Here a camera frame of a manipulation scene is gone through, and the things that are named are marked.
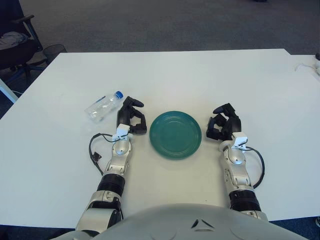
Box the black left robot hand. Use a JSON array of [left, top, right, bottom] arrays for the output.
[[116, 96, 147, 136]]

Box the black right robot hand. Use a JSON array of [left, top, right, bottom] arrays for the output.
[[205, 102, 243, 144]]

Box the clear bottle with blue cap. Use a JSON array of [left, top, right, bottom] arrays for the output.
[[84, 90, 125, 123]]

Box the green round plate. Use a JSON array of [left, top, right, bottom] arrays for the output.
[[149, 110, 203, 161]]

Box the black mesh waste bin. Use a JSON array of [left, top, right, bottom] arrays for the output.
[[42, 44, 68, 62]]

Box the white desk panel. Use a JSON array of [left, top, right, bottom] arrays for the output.
[[0, 76, 19, 104]]

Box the grey robot torso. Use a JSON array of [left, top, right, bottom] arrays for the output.
[[47, 203, 320, 240]]

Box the black office chair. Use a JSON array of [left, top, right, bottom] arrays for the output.
[[0, 0, 45, 86]]

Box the grey cloth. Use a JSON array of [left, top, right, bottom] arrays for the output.
[[0, 31, 31, 50]]

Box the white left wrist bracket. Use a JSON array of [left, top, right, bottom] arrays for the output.
[[111, 123, 133, 141]]

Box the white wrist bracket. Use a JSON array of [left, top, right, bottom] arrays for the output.
[[111, 123, 133, 141], [231, 132, 248, 151]]

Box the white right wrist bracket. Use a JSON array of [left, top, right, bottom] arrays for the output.
[[231, 132, 248, 151]]

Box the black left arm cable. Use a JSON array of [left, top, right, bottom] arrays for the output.
[[88, 132, 118, 177]]

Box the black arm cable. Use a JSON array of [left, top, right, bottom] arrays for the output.
[[246, 146, 266, 190], [88, 132, 118, 177]]

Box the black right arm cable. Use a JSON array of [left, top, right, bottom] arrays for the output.
[[246, 146, 266, 190]]

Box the thin white cable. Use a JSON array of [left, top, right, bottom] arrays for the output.
[[294, 62, 317, 73]]

